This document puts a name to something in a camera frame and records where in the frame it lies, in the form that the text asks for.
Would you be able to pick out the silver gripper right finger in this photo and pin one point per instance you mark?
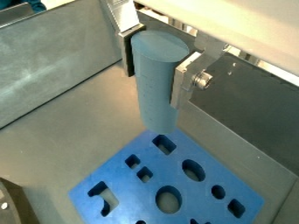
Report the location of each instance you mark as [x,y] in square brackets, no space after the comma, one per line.
[191,73]

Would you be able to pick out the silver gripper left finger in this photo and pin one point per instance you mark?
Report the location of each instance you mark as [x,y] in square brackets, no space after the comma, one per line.
[123,17]

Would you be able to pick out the grey-blue oval peg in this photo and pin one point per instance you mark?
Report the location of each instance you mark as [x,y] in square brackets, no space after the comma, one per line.
[158,52]

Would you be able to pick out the dark round object bottom-left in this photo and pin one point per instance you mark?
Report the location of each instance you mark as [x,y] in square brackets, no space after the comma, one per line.
[16,210]

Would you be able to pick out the blue shape-sorting board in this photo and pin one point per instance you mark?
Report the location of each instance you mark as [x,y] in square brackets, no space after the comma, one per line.
[165,181]

